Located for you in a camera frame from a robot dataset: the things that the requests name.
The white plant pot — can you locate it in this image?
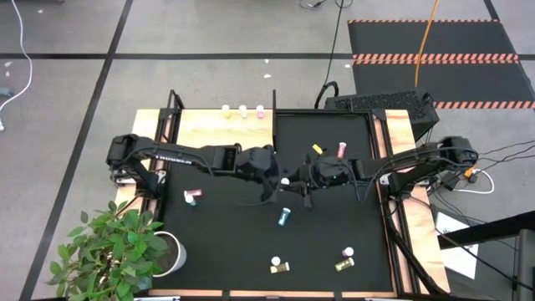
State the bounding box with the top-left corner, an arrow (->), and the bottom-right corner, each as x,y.
152,230 -> 188,278

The black power adapter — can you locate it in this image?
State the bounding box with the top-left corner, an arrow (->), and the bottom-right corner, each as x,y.
439,172 -> 461,192

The black table mat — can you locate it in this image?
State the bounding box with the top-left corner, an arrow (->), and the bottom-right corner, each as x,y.
161,112 -> 395,293

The black desk edge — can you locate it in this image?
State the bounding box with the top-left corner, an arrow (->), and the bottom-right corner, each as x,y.
436,210 -> 535,251

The white paper sheet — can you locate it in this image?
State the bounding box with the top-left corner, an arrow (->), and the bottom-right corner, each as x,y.
434,211 -> 481,280

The yellow-orange hanging cable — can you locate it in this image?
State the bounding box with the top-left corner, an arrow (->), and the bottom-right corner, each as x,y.
413,0 -> 440,89

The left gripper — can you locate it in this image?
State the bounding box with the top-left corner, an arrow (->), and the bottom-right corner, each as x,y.
249,144 -> 290,207

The white power cable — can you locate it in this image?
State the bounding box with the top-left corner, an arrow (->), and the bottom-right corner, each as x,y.
453,169 -> 496,196

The green leafy plant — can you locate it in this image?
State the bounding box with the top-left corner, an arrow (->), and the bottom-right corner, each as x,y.
44,199 -> 171,301

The white floor cable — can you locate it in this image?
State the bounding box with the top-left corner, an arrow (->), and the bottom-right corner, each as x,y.
0,0 -> 33,131

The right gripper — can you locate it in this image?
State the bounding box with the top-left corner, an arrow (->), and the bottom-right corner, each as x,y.
290,152 -> 359,209

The black orange-striped floor mat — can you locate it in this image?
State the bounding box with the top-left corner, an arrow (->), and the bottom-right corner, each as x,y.
347,18 -> 535,110

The black perforated computer case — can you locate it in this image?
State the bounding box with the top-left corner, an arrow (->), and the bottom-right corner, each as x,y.
324,89 -> 441,141

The wooden shelf black frame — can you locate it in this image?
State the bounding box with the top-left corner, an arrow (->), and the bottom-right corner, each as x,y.
155,88 -> 278,155

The black hanging cable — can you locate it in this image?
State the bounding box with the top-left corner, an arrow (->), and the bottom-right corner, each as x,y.
324,0 -> 346,84

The black conduit loop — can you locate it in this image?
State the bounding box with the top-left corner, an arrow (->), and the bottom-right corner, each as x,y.
313,80 -> 340,110

